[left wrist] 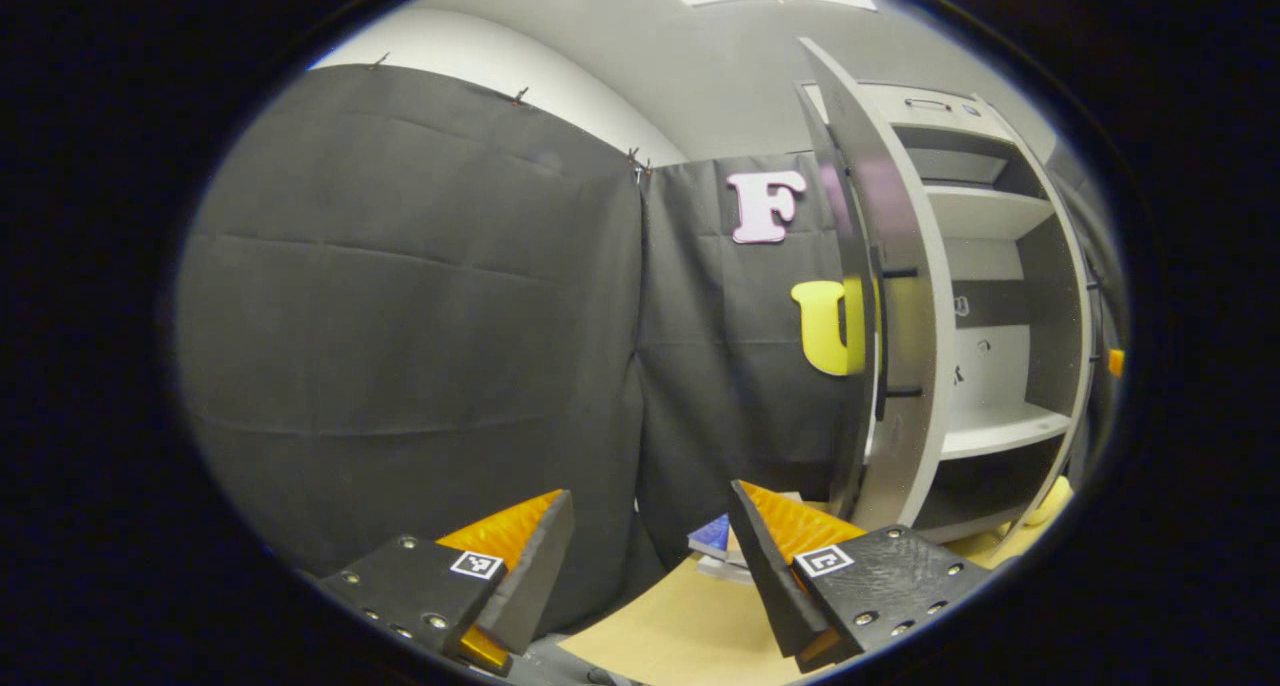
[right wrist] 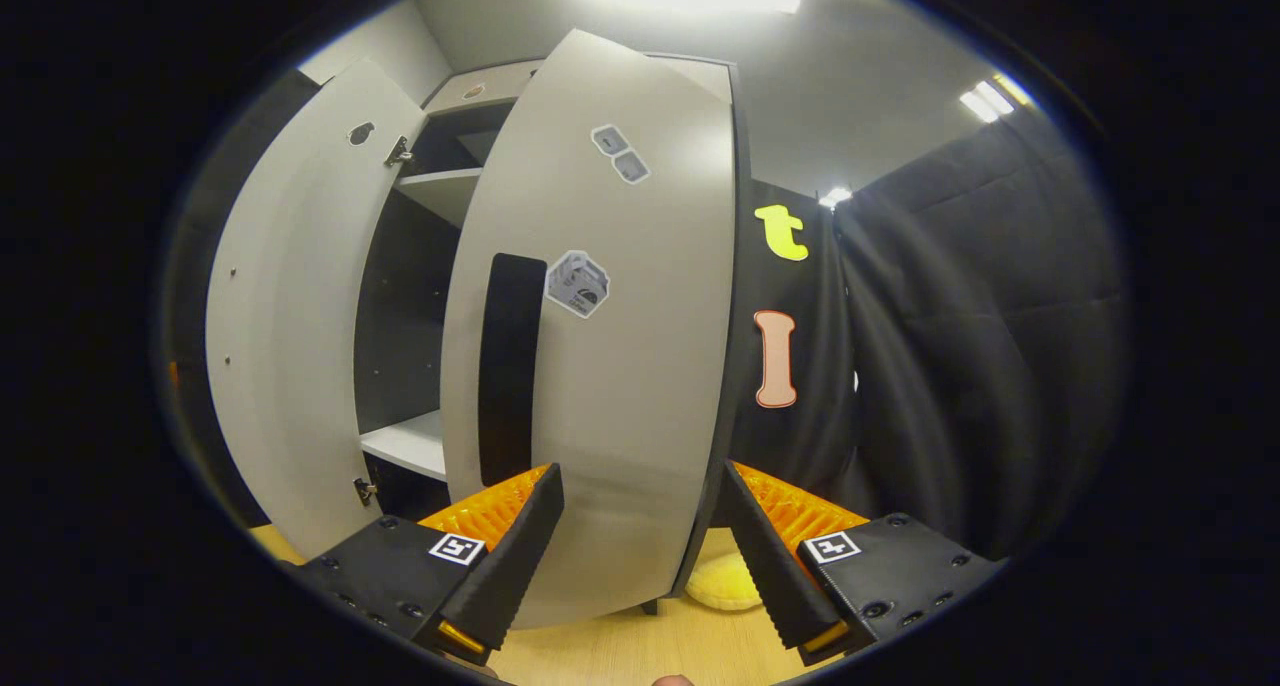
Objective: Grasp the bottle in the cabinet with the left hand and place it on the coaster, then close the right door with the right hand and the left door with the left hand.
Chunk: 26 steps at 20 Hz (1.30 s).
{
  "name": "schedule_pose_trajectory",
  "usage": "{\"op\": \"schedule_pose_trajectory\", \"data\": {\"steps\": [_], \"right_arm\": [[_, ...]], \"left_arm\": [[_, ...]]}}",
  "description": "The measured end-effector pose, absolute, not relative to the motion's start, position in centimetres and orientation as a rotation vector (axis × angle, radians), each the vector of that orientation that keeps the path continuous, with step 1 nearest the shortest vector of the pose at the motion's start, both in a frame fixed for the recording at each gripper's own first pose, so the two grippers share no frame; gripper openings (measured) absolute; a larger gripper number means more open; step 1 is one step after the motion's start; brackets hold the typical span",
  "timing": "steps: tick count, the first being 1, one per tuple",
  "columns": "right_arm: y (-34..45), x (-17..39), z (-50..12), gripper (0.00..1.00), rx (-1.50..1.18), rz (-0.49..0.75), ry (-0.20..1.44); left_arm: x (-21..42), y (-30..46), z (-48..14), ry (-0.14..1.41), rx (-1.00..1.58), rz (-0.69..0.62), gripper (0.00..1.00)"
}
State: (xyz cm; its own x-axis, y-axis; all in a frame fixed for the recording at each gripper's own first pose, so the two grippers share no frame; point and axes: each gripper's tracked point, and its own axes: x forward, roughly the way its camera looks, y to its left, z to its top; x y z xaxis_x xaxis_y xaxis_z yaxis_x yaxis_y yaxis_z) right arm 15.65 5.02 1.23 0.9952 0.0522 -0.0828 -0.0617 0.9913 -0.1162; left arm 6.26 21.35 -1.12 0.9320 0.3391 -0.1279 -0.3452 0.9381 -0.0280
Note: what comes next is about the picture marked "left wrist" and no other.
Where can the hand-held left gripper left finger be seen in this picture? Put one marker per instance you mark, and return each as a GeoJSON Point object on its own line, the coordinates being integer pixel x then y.
{"type": "Point", "coordinates": [535, 586]}

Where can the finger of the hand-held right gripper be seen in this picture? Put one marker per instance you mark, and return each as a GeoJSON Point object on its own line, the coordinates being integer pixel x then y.
{"type": "Point", "coordinates": [1116, 363]}

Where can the grey cabinet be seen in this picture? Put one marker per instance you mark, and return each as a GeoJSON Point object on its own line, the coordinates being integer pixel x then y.
{"type": "Point", "coordinates": [1000, 428]}

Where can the black backdrop cloth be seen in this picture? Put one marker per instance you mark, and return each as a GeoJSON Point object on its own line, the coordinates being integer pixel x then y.
{"type": "Point", "coordinates": [400, 316]}

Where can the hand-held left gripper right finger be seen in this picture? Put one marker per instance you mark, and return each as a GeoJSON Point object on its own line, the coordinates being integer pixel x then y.
{"type": "Point", "coordinates": [765, 576]}

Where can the grey cabinet drawer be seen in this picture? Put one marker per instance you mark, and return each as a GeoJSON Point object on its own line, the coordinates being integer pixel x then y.
{"type": "Point", "coordinates": [940, 111]}

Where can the yellow sponge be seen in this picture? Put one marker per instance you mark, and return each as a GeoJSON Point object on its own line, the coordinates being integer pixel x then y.
{"type": "Point", "coordinates": [1050, 503]}

